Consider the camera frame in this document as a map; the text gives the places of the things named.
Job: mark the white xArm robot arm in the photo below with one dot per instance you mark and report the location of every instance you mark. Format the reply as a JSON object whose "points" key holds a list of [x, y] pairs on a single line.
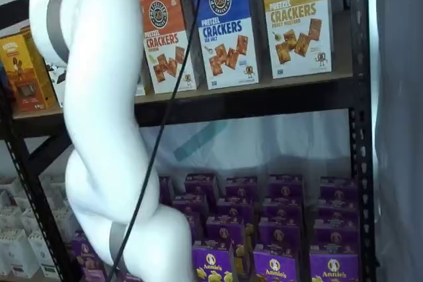
{"points": [[99, 64]]}

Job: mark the blue pretzel crackers box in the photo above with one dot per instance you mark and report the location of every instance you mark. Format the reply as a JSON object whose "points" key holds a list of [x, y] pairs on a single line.
{"points": [[228, 37]]}

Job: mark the orange pretzel crackers box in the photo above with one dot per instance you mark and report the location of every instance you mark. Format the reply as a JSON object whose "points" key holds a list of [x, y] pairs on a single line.
{"points": [[162, 31]]}

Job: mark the gold pretzel crackers box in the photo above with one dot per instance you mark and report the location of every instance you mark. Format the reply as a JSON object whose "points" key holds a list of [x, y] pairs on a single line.
{"points": [[297, 31]]}

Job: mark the orange brownie mix box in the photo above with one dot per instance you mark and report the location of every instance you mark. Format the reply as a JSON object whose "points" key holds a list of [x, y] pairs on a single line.
{"points": [[23, 70]]}

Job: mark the purple Annie's box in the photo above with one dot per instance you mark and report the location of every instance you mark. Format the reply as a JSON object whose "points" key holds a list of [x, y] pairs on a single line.
{"points": [[335, 237], [191, 206], [242, 189], [226, 230], [279, 233], [276, 265], [234, 209], [282, 210], [337, 212], [84, 255], [197, 227], [200, 185], [211, 262], [338, 191], [333, 268], [285, 188], [166, 189]]}

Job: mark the black metal shelving rack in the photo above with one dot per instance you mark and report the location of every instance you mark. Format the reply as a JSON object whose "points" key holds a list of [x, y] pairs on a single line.
{"points": [[264, 100]]}

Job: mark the teal tape strip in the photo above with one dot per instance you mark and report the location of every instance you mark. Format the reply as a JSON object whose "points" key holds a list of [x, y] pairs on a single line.
{"points": [[198, 141]]}

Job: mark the white plastic sheet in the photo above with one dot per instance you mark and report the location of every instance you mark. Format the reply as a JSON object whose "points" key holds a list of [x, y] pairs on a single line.
{"points": [[281, 143]]}

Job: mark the grey curtain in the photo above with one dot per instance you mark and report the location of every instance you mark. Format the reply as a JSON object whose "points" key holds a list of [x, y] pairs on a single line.
{"points": [[400, 130]]}

